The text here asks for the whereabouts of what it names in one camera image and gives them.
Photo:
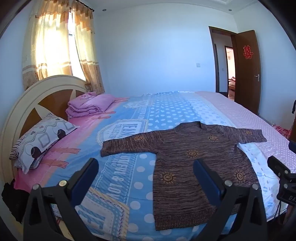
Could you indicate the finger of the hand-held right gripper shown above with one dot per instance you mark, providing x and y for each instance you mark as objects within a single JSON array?
[
  {"x": 293, "y": 147},
  {"x": 278, "y": 165}
]

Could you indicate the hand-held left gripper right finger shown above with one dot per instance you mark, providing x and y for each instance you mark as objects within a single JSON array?
[{"x": 203, "y": 176}]

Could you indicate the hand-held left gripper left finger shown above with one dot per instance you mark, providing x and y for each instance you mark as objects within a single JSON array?
[{"x": 85, "y": 176}]

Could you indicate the brown knitted sweater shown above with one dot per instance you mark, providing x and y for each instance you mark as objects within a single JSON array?
[{"x": 185, "y": 166}]

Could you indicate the red patterned bag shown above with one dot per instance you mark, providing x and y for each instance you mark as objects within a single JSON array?
[{"x": 282, "y": 131}]

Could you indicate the blue pink printed bed sheet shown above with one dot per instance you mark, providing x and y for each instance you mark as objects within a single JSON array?
[{"x": 138, "y": 166}]

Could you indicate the white patterned pillow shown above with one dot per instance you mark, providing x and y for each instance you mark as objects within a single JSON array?
[{"x": 46, "y": 139}]

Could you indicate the folded pink blanket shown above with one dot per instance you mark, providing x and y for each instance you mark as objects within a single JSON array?
[{"x": 92, "y": 104}]

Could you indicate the dark cloth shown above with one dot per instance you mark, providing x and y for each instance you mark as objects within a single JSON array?
[{"x": 13, "y": 201}]

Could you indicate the brown wooden door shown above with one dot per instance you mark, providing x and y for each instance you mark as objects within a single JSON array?
[{"x": 247, "y": 81}]

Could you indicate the brown sofa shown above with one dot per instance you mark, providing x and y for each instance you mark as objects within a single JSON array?
[{"x": 232, "y": 84}]

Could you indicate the cream wooden bed headboard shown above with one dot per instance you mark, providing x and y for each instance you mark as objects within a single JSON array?
[{"x": 23, "y": 102}]

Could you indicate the red paper door decoration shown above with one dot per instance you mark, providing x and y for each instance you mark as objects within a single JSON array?
[{"x": 247, "y": 52}]

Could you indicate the bright window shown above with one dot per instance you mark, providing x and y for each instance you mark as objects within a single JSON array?
[{"x": 72, "y": 53}]

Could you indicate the beige patterned curtain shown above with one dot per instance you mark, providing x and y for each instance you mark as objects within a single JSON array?
[
  {"x": 87, "y": 46},
  {"x": 46, "y": 46}
]

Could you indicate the dark curtain rod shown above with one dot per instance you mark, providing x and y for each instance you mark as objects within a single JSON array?
[{"x": 90, "y": 8}]

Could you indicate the brown door frame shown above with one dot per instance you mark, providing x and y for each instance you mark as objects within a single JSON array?
[{"x": 214, "y": 58}]

